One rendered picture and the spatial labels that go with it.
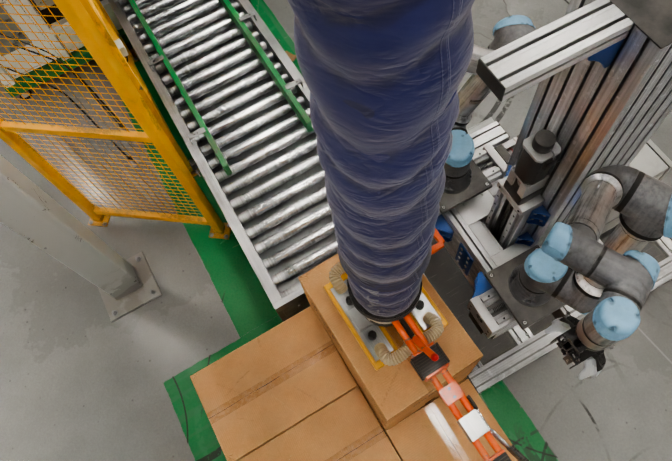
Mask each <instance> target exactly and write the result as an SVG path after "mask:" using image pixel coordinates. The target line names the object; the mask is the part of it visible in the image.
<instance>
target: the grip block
mask: <svg viewBox="0 0 672 461"><path fill-rule="evenodd" d="M427 346H428V347H429V348H431V349H432V350H433V351H434V352H435V353H436V354H438V356H439V359H438V360H437V361H432V360H431V359H430V358H429V357H428V356H427V355H426V354H425V353H424V352H423V351H422V350H421V349H420V350H419V351H417V352H416V353H414V354H412V355H411V361H410V363H411V365H412V366H413V368H414V369H415V371H416V372H417V374H418V375H419V377H420V378H421V380H422V381H424V380H425V381H426V382H428V381H429V380H430V378H432V377H433V376H435V375H436V376H437V375H438V374H440V373H441V371H442V370H444V369H445V368H448V367H449V365H450V364H449V362H450V360H449V358H448V357H447V355H446V354H445V353H444V351H443V350H442V348H441V347H440V345H439V344H438V342H436V343H435V342H434V341H432V342H431V343H429V344H428V345H427Z"/></svg>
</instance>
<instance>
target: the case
mask: <svg viewBox="0 0 672 461"><path fill-rule="evenodd" d="M338 262H340V260H339V256H338V253H337V254H336V255H334V256H332V257H331V258H329V259H328V260H326V261H324V262H323V263H321V264H319V265H318V266H316V267H314V268H313V269H311V270H309V271H308V272H306V273H305V274H303V275H301V276H300V277H298V279H299V281H300V283H301V286H302V288H303V290H304V292H305V295H306V297H307V299H308V301H309V304H310V306H311V308H312V309H313V311H314V313H315V314H316V316H317V318H318V319H319V321H320V322H321V324H322V326H323V327H324V329H325V331H326V332H327V334H328V335H329V337H330V339H331V340H332V342H333V343H334V345H335V347H336V348H337V350H338V352H339V353H340V355H341V356H342V358H343V360H344V361H345V363H346V365H347V366H348V368H349V369H350V371H351V373H352V374H353V376H354V378H355V379H356V381H357V382H358V384H359V386H360V387H361V389H362V390H363V392H364V394H365V395H366V397H367V399H368V400H369V402H370V403H371V405H372V407H373V408H374V410H375V412H376V413H377V415H378V416H379V418H380V420H381V421H382V423H383V424H384V426H385V428H386V429H387V430H389V429H390V428H392V427H393V426H394V425H396V424H397V423H399V422H400V421H402V420H403V419H405V418H406V417H408V416H409V415H411V414H412V413H414V412H415V411H416V410H418V409H419V408H421V407H422V406H424V405H425V404H427V403H428V402H430V401H431V400H433V399H434V398H436V397H437V396H438V395H439V394H438V391H437V390H436V388H435V387H434V385H433V384H432V382H431V381H430V380H429V381H428V382H426V381H425V380H424V381H422V380H421V378H420V377H419V375H418V374H417V372H416V371H415V369H414V368H413V366H412V365H411V363H410V361H411V356H409V357H408V358H406V360H404V361H403V362H401V363H398V365H397V364H396V365H395V366H393V365H392V366H388V365H386V366H384V367H383V368H381V369H379V370H378V371H376V370H375V369H374V367H373V366H372V364H371V362H370V361H369V359H368V358H367V356H366V354H365V353H364V351H363V350H362V348H361V346H360V345H359V343H358V342H357V340H356V338H355V337H354V335H353V334H352V332H351V330H350V329H349V327H348V326H347V324H346V323H345V321H344V319H343V318H342V316H341V315H340V313H339V311H338V310H337V308H336V307H335V305H334V303H333V302H332V300H331V299H330V297H329V295H328V294H327V292H326V291H325V289H324V286H325V285H326V284H328V283H330V279H329V272H330V271H331V268H333V266H335V264H337V263H338ZM422 286H423V288H424V289H425V290H426V292H427V293H428V295H429V296H430V297H431V299H432V300H433V302H434V303H435V304H436V306H437V307H438V309H439V310H440V311H441V313H442V314H443V316H444V317H445V318H446V320H447V321H448V323H449V324H448V325H447V326H446V327H444V332H442V335H441V336H440V337H439V338H437V340H435V341H434V342H435V343H436V342H438V344H439V345H440V347H441V348H442V350H443V351H444V353H445V354H446V355H447V357H448V358H449V360H450V362H449V364H450V365H449V367H448V368H447V370H448V371H449V373H450V374H451V376H452V377H453V378H454V380H456V381H457V383H458V382H459V381H460V380H462V379H463V378H465V377H466V376H468V375H469V374H470V372H471V371H472V370H473V368H474V367H475V366H476V365H477V363H478V362H479V361H480V360H481V358H482V357H483V354H482V353H481V351H480V350H479V349H478V347H477V346H476V344H475V343H474V342H473V340H472V339H471V338H470V336H469V335H468V334H467V332H466V331H465V330H464V328H463V327H462V325H461V324H460V323H459V321H458V320H457V319H456V317H455V316H454V315H453V313H452V312H451V311H450V309H449V308H448V306H447V305H446V304H445V302H444V301H443V300H442V298H441V297H440V296H439V294H438V293H437V292H436V290H435V289H434V287H433V286H432V285H431V283H430V282H429V281H428V279H427V278H426V277H425V275H424V274H423V275H422ZM384 328H385V330H386V331H387V333H388V334H389V336H390V337H391V339H392V340H393V342H394V343H395V345H396V346H397V348H398V349H400V347H401V346H403V343H404V342H403V341H404V340H403V339H402V337H401V336H400V334H399V333H398V331H397V330H396V328H395V327H394V325H393V326H388V327H384Z"/></svg>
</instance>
